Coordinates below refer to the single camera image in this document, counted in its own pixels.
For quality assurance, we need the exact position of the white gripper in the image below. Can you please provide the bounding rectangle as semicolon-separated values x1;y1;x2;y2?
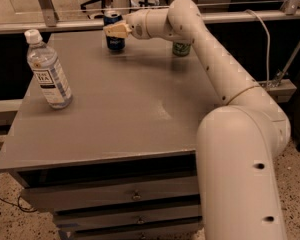
103;10;150;39

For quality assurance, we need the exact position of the blue pepsi can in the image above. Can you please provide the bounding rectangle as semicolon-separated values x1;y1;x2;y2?
103;10;125;51

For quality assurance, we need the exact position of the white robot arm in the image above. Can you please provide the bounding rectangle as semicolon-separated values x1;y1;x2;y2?
104;0;291;240

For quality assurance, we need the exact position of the green soda can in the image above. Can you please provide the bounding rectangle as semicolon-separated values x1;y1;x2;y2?
172;42;191;57

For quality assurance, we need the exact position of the clear plastic water bottle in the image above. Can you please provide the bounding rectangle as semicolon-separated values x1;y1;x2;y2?
24;29;73;109

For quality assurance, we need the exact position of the grey drawer cabinet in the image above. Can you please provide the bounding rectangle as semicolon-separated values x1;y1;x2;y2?
0;28;224;240

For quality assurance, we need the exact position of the top grey drawer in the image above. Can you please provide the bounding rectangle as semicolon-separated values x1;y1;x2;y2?
21;176;199;212

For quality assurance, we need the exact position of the grey drawer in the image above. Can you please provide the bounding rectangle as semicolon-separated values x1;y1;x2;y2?
54;201;201;231
21;176;199;212
59;220;202;240

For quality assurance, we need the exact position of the middle grey drawer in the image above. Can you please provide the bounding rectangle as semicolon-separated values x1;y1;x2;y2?
54;201;201;231

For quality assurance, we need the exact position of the bottom grey drawer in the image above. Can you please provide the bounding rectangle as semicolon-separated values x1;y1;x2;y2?
59;220;202;240

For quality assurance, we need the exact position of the white cable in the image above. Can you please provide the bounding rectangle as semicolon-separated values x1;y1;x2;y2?
245;9;272;83

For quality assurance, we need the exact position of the metal railing frame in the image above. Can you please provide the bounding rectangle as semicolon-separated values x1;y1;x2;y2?
0;0;300;34

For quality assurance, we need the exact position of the black floor cable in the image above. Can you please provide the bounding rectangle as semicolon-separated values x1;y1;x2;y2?
0;193;38;214

